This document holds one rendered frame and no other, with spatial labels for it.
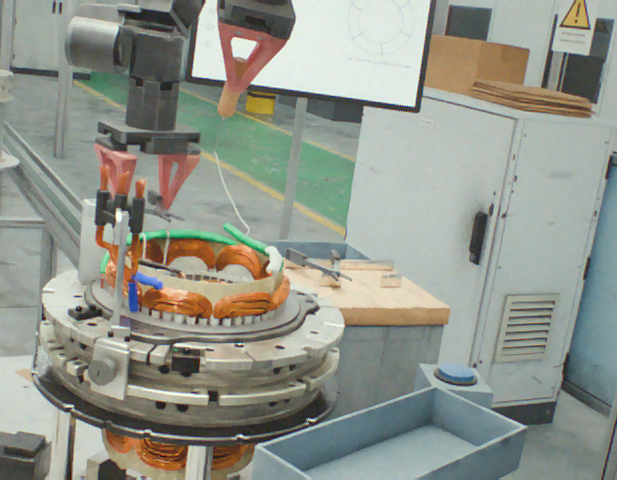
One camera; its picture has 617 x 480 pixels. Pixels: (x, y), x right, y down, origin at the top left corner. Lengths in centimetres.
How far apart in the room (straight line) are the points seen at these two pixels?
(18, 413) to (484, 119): 219
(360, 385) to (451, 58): 262
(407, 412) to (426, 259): 258
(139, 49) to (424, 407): 49
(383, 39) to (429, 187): 153
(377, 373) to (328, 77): 95
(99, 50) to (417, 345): 54
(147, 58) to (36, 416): 63
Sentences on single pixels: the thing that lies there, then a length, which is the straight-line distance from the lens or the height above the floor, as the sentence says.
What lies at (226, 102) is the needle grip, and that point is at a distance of 90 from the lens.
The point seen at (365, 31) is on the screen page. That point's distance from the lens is 199.
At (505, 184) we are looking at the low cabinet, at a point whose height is 95.
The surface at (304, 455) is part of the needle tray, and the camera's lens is 79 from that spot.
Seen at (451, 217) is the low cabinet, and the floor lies 77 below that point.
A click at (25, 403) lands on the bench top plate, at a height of 78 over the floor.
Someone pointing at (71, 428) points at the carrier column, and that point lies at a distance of 100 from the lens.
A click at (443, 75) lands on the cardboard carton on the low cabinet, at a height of 126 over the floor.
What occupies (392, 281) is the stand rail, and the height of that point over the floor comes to 107.
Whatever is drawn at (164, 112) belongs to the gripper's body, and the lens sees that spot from 101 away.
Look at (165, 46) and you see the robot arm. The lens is 100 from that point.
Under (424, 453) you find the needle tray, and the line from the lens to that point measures 87.
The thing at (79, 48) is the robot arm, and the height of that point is 134.
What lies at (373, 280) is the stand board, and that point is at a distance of 124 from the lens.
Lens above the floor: 140
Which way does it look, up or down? 14 degrees down
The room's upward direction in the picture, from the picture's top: 8 degrees clockwise
